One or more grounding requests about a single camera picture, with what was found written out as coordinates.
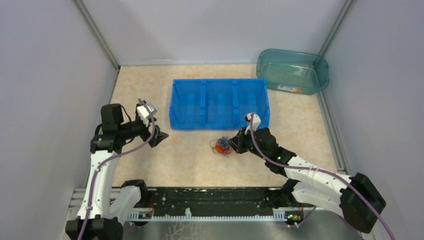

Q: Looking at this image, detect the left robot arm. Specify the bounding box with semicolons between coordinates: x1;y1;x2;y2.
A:
65;100;169;240

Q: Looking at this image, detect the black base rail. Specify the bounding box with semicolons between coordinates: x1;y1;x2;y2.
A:
137;187;297;217

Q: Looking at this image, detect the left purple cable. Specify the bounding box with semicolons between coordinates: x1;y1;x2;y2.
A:
76;98;157;240

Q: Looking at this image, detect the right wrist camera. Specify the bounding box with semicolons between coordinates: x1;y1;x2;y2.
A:
244;112;261;135

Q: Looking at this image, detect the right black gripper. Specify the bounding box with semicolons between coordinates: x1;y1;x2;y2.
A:
226;126;268;161

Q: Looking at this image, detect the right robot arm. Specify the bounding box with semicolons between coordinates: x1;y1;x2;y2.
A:
228;127;386;234

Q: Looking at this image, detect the bundle of cables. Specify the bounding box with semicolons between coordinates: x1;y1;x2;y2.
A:
209;135;235;158

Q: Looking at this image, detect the blue three-compartment bin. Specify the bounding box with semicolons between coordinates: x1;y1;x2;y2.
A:
168;78;271;130

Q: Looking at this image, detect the teal transparent plastic tub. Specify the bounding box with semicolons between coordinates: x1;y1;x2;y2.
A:
256;48;330;95

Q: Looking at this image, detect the white toothed cable strip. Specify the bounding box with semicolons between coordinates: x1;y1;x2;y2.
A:
127;210;288;222

